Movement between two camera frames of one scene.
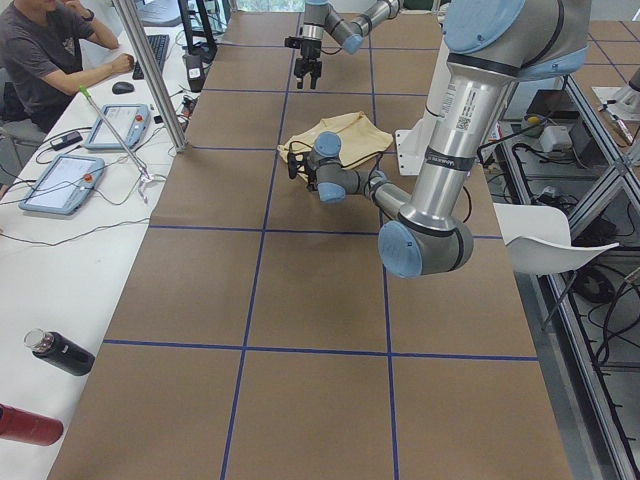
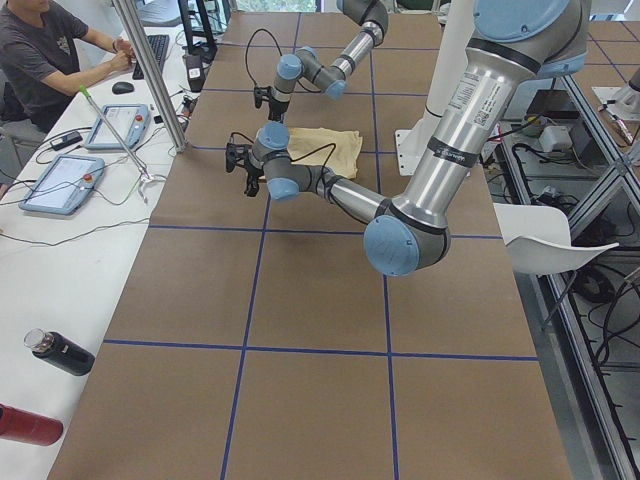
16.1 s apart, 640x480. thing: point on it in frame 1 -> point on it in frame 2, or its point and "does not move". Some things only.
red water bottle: (28, 427) does not move
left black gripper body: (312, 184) -> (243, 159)
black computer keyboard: (159, 44) does not move
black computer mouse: (119, 88) does not move
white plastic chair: (538, 239) does not move
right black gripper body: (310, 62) -> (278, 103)
